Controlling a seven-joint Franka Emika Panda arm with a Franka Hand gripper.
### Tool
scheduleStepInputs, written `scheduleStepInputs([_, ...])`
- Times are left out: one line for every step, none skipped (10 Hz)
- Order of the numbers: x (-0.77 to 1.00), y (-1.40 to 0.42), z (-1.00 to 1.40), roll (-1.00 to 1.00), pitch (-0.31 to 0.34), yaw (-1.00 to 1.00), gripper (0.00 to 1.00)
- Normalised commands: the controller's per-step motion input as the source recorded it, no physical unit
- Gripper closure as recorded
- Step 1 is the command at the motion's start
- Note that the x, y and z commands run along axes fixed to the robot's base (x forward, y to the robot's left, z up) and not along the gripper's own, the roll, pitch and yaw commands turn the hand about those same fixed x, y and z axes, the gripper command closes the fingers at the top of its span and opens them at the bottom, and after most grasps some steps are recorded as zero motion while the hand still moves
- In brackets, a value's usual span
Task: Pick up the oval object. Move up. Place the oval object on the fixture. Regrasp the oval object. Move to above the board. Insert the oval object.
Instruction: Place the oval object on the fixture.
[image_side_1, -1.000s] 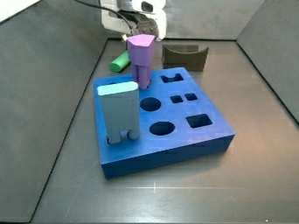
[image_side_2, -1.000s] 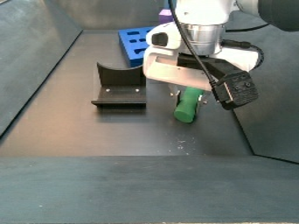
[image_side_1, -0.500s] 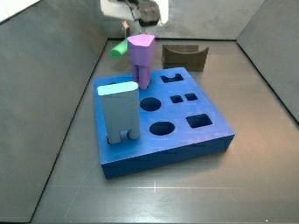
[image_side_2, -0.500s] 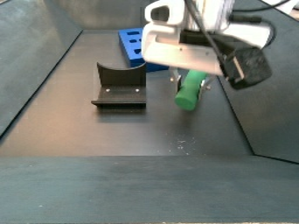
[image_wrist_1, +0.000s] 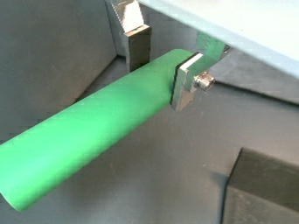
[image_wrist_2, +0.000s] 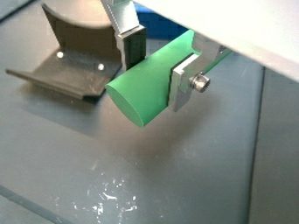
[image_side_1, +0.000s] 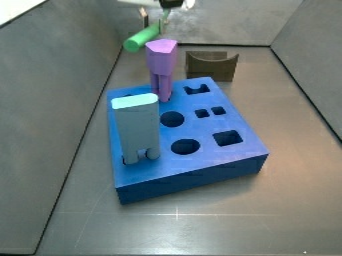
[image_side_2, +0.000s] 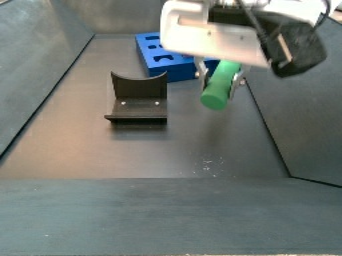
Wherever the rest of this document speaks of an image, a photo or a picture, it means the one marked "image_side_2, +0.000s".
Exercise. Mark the green oval cylinder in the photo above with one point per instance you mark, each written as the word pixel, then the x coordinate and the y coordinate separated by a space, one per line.
pixel 217 91

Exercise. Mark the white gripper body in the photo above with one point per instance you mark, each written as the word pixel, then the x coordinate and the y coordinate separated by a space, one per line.
pixel 220 28

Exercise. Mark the blue shape-sorter block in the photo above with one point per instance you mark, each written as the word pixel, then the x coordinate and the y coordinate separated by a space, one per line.
pixel 161 61

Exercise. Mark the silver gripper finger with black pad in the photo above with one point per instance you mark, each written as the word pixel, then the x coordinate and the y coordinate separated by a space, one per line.
pixel 202 71

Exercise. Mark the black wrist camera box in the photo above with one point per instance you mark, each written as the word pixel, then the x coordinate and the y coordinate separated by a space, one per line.
pixel 290 43

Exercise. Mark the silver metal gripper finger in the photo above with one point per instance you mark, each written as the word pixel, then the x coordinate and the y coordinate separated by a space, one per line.
pixel 237 82

